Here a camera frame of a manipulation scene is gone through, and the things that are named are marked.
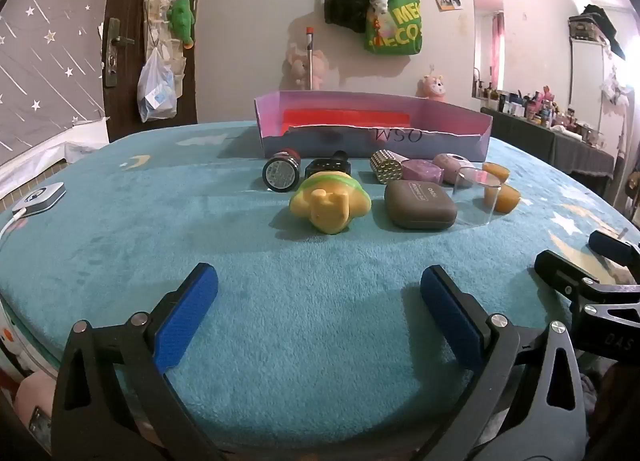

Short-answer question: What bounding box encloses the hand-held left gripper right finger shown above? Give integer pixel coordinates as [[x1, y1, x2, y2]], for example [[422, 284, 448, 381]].
[[419, 264, 588, 461]]

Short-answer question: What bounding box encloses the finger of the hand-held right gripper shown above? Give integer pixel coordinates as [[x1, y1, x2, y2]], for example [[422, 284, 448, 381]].
[[588, 230, 640, 264], [534, 249, 640, 357]]

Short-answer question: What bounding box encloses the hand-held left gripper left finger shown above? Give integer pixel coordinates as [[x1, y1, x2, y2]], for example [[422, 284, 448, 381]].
[[50, 262, 226, 461]]

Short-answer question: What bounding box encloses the clear glass cup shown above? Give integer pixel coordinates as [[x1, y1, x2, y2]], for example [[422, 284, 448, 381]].
[[452, 166, 502, 227]]

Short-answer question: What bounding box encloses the grey eyeshadow compact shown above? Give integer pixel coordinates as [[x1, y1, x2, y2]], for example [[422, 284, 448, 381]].
[[384, 180, 458, 230]]

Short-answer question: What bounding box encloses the purple nail polish bottle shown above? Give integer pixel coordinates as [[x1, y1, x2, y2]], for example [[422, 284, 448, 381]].
[[401, 159, 445, 185]]

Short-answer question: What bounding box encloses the lilac oval case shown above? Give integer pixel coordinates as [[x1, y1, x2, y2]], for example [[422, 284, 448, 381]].
[[432, 152, 476, 187]]

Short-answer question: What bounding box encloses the gold studded cylinder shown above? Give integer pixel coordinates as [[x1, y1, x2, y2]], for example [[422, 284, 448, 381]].
[[370, 148, 404, 185]]

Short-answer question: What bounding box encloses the yellow green toy figure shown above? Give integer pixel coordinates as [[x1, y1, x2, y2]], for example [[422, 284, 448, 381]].
[[290, 174, 372, 235]]

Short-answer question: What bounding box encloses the glitter bottle with red cap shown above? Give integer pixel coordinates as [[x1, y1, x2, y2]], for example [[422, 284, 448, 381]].
[[262, 148, 302, 192]]

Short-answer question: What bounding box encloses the black nail polish bottle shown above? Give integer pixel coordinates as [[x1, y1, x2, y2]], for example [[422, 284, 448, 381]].
[[305, 150, 352, 179]]

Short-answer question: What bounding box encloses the pink cardboard box red lining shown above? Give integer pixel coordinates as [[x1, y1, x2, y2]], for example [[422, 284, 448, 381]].
[[254, 90, 493, 163]]

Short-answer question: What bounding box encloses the person's right forearm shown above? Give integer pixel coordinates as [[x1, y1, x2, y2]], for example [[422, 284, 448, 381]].
[[587, 358, 640, 442]]

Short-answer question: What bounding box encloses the dresser with dark cloth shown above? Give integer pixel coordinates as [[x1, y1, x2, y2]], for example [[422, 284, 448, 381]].
[[480, 106, 616, 192]]

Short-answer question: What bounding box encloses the row of cosmetics bottles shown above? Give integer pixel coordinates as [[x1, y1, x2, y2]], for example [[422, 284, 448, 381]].
[[472, 84, 601, 142]]

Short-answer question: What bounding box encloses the white wardrobe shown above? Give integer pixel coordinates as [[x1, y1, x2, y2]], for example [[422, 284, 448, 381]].
[[570, 36, 631, 127]]

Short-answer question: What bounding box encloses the white charger pad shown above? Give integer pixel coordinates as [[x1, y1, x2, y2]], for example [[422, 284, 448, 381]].
[[12, 182, 67, 216]]

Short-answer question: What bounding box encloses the white plastic sheet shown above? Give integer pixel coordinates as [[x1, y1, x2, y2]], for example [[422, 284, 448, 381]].
[[0, 116, 110, 179]]

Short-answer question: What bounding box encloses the patterned storage case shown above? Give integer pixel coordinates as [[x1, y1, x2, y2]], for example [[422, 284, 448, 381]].
[[567, 14, 608, 42]]

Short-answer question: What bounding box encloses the pink bear plush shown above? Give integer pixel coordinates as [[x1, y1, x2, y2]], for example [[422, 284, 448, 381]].
[[416, 72, 447, 103]]

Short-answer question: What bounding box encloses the black cloth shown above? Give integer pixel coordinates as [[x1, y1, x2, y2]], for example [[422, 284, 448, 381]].
[[582, 4, 626, 59]]

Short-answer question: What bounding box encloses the clear plastic bag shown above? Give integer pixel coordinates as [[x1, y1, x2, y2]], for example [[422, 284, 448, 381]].
[[137, 48, 178, 123]]

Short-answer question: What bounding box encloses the pink plush toy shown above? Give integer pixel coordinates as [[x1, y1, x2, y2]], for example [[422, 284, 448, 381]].
[[285, 46, 328, 89]]

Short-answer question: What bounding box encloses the green tote bag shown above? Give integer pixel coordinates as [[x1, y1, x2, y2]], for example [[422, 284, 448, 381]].
[[364, 0, 425, 57]]

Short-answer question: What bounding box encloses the green plush toy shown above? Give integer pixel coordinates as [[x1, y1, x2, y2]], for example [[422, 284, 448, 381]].
[[166, 0, 197, 49]]

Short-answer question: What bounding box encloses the white charger cable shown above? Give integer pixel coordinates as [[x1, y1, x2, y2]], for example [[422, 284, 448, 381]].
[[0, 211, 28, 252]]

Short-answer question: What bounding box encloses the wall mirror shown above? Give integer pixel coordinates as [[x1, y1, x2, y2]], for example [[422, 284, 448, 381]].
[[471, 0, 506, 99]]

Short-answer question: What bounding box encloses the metal door handle plate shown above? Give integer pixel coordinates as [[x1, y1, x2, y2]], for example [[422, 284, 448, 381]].
[[102, 18, 136, 88]]

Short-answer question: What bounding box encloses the mop handle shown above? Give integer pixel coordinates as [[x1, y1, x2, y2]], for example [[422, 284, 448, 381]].
[[306, 26, 321, 91]]

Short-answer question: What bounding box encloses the grey star-print wall sheet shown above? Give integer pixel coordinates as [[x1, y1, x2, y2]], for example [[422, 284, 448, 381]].
[[0, 0, 121, 167]]

